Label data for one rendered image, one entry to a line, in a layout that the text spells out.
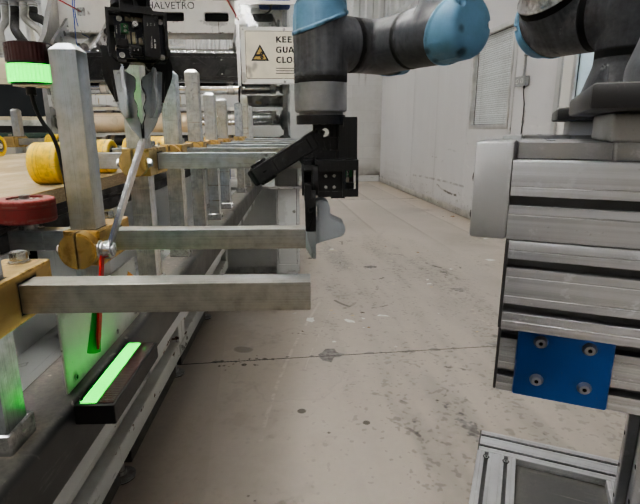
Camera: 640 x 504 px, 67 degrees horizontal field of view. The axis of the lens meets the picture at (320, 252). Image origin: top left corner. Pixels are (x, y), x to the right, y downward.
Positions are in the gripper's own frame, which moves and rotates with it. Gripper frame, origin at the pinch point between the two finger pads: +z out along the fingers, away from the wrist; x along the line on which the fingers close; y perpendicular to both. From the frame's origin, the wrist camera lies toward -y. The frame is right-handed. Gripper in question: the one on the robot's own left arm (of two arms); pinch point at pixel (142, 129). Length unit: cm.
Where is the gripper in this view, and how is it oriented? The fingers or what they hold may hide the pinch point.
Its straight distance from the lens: 74.3
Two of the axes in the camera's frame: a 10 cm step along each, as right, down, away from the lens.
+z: 0.1, 9.8, 2.1
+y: 3.9, 1.9, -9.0
